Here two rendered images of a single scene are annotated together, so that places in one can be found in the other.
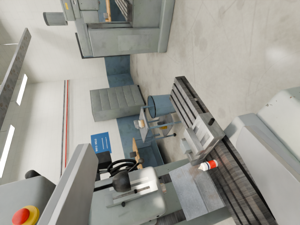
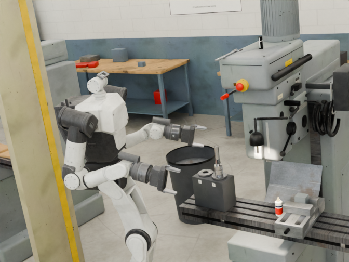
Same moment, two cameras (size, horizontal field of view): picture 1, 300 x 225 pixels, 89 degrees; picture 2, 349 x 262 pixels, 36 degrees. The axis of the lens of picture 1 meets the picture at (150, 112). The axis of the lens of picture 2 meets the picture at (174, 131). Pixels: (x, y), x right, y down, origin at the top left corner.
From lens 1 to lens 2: 2.30 m
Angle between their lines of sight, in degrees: 70
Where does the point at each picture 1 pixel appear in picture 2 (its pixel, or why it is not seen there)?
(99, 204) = (258, 113)
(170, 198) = (294, 153)
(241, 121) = (278, 254)
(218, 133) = (277, 228)
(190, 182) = (299, 183)
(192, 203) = (282, 173)
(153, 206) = (249, 149)
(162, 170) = (327, 159)
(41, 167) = not seen: outside the picture
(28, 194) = (255, 83)
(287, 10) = not seen: outside the picture
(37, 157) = not seen: outside the picture
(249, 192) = (241, 218)
